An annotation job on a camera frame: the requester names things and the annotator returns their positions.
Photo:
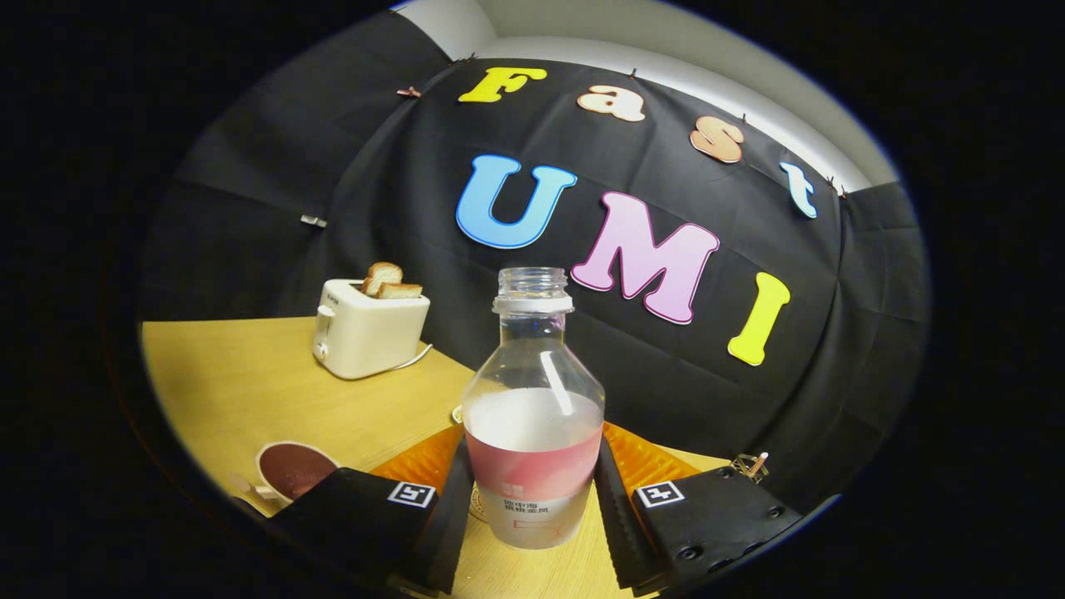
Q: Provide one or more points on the flat toast slice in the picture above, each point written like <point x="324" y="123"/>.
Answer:
<point x="401" y="291"/>

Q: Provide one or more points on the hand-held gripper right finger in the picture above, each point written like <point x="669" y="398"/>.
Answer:
<point x="616" y="532"/>

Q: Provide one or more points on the rounded toast slice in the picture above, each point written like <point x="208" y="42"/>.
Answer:
<point x="383" y="276"/>

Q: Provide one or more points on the wooden table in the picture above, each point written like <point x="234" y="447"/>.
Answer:
<point x="250" y="383"/>

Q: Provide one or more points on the pink clip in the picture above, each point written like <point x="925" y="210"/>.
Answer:
<point x="408" y="91"/>

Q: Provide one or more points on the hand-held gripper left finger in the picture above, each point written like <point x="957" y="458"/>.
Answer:
<point x="448" y="532"/>

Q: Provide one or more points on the white clip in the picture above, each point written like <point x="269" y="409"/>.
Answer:
<point x="314" y="220"/>

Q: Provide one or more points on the cream toaster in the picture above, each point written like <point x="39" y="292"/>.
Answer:
<point x="366" y="337"/>

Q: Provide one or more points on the clear juice bottle pink label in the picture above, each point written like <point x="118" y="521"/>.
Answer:
<point x="532" y="466"/>

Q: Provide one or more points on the round wooden coaster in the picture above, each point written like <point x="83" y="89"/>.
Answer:
<point x="478" y="506"/>

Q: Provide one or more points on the black backdrop cloth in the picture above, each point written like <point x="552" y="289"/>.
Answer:
<point x="707" y="399"/>

